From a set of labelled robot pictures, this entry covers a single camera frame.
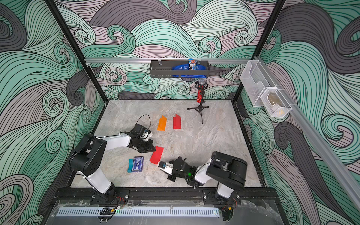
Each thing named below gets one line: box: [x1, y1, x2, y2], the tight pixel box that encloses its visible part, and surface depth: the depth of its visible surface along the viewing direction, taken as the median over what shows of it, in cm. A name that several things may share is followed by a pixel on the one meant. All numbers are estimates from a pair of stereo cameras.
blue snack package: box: [172, 58, 207, 71], surface depth 94 cm
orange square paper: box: [156, 114, 168, 132], surface depth 106 cm
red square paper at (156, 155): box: [149, 145, 165, 165], surface depth 91 cm
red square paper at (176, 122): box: [172, 113, 182, 130], surface depth 106 cm
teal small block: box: [127, 158, 134, 173], surface depth 85 cm
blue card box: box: [131, 156, 144, 173], surface depth 85 cm
